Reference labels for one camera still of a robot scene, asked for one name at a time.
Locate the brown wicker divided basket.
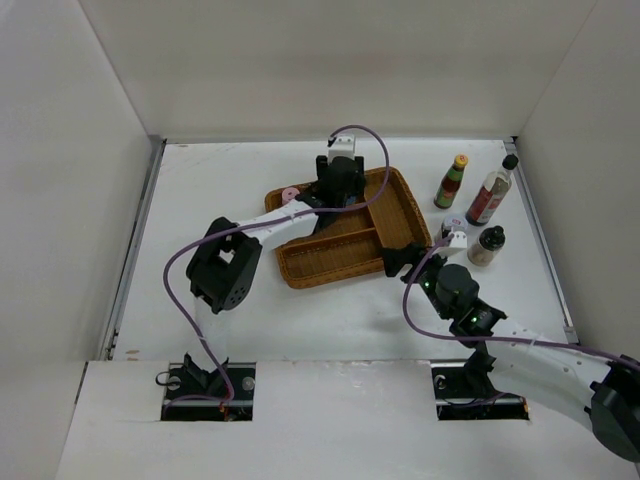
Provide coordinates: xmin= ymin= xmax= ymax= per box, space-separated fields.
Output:
xmin=275 ymin=167 xmax=432 ymax=289

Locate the pink lid small jar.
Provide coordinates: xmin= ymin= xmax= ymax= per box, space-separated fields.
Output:
xmin=281 ymin=187 xmax=300 ymax=205

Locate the green red sauce bottle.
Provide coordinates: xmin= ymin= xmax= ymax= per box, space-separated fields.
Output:
xmin=433 ymin=154 xmax=469 ymax=209

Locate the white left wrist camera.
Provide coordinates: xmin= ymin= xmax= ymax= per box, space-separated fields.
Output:
xmin=327 ymin=134 xmax=356 ymax=163

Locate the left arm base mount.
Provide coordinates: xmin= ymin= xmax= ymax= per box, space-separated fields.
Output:
xmin=155 ymin=354 xmax=257 ymax=422

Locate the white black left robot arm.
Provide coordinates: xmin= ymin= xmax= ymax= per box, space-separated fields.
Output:
xmin=186 ymin=155 xmax=366 ymax=314

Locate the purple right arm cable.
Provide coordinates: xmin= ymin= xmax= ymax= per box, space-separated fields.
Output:
xmin=402 ymin=234 xmax=640 ymax=374

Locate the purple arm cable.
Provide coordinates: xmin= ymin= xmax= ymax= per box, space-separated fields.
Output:
xmin=162 ymin=124 xmax=391 ymax=401
xmin=402 ymin=234 xmax=640 ymax=374

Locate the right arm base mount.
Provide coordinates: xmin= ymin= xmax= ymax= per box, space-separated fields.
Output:
xmin=430 ymin=345 xmax=530 ymax=421

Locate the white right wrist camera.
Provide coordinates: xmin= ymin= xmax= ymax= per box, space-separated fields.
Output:
xmin=447 ymin=231 xmax=468 ymax=251

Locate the dark soy sauce bottle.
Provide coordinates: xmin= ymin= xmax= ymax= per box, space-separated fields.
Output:
xmin=465 ymin=154 xmax=519 ymax=226

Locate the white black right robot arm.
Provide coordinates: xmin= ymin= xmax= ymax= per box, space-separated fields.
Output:
xmin=382 ymin=243 xmax=639 ymax=463

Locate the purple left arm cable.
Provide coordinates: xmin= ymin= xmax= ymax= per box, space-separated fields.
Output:
xmin=162 ymin=124 xmax=391 ymax=401

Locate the black cap pepper shaker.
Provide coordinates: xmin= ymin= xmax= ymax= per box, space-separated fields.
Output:
xmin=467 ymin=225 xmax=506 ymax=267

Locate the red white lid jar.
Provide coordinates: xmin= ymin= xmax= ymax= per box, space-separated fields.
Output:
xmin=435 ymin=214 xmax=469 ymax=241

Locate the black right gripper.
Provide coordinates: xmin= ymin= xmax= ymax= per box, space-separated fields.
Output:
xmin=380 ymin=241 xmax=453 ymax=320

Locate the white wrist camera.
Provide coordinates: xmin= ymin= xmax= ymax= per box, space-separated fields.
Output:
xmin=327 ymin=134 xmax=356 ymax=163
xmin=447 ymin=231 xmax=468 ymax=251

